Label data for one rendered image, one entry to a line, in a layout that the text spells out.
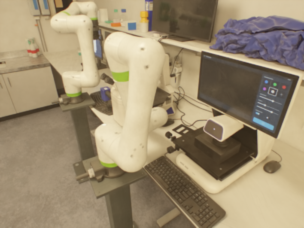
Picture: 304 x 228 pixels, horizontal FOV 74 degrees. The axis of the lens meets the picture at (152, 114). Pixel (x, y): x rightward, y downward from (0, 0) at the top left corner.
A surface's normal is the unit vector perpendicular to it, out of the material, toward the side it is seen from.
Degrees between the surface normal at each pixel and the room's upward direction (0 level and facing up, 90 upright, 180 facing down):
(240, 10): 90
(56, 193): 0
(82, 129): 90
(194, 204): 5
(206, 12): 86
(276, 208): 0
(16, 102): 90
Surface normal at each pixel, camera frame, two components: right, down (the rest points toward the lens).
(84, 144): 0.50, 0.44
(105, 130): -0.12, -0.78
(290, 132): -0.82, 0.29
